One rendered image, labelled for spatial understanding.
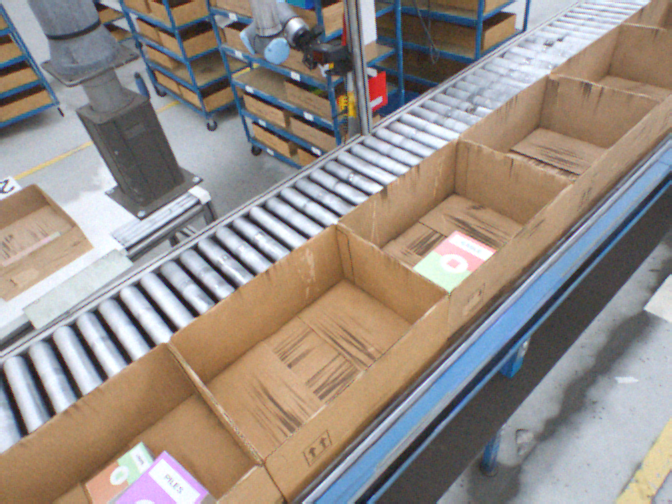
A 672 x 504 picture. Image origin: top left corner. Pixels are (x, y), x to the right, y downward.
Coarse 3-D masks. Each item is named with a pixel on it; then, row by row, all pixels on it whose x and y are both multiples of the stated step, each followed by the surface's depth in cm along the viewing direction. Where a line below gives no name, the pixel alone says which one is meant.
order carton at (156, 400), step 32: (160, 352) 80; (128, 384) 79; (160, 384) 83; (192, 384) 84; (64, 416) 73; (96, 416) 77; (128, 416) 82; (160, 416) 87; (192, 416) 87; (224, 416) 68; (32, 448) 72; (64, 448) 76; (96, 448) 80; (128, 448) 84; (160, 448) 83; (192, 448) 82; (224, 448) 81; (0, 480) 70; (32, 480) 74; (64, 480) 79; (224, 480) 78; (256, 480) 64
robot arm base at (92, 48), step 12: (96, 24) 128; (48, 36) 125; (60, 36) 124; (72, 36) 124; (84, 36) 126; (96, 36) 128; (108, 36) 132; (60, 48) 126; (72, 48) 126; (84, 48) 127; (96, 48) 128; (108, 48) 131; (120, 48) 136; (60, 60) 128; (72, 60) 128; (84, 60) 128; (96, 60) 129; (108, 60) 131; (60, 72) 130; (72, 72) 129; (84, 72) 129
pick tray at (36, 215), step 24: (24, 192) 162; (0, 216) 160; (24, 216) 165; (48, 216) 163; (0, 240) 157; (24, 240) 155; (72, 240) 142; (0, 264) 148; (24, 264) 135; (48, 264) 140; (0, 288) 133; (24, 288) 138
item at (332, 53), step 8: (336, 40) 155; (320, 48) 151; (328, 48) 150; (336, 48) 151; (344, 48) 153; (320, 56) 150; (328, 56) 150; (336, 56) 152; (344, 56) 155; (328, 64) 156; (336, 64) 156; (336, 72) 157
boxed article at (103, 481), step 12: (144, 444) 80; (132, 456) 78; (144, 456) 78; (108, 468) 77; (120, 468) 77; (132, 468) 77; (144, 468) 76; (96, 480) 76; (108, 480) 76; (120, 480) 76; (132, 480) 75; (96, 492) 75; (108, 492) 75; (120, 492) 74
